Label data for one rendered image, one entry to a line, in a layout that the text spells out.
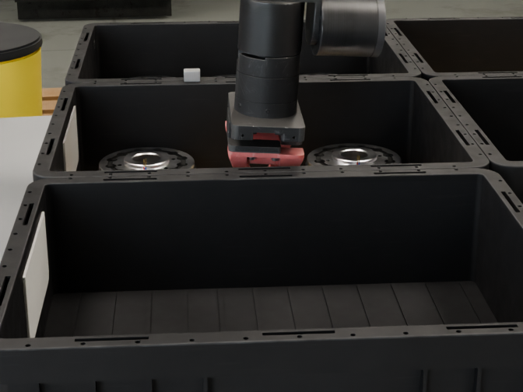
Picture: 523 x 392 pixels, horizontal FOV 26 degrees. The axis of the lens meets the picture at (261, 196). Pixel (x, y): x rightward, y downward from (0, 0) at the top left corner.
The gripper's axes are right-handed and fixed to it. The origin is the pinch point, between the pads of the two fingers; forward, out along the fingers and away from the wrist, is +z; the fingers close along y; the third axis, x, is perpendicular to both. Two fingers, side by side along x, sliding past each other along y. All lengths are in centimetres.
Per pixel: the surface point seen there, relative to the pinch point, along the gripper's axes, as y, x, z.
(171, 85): 20.3, 8.7, -5.0
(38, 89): 184, 44, 46
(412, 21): 51, -23, -6
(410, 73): 23.3, -17.9, -6.7
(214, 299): -11.9, 4.3, 4.3
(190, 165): 13.0, 6.5, 1.5
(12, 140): 71, 34, 20
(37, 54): 184, 44, 37
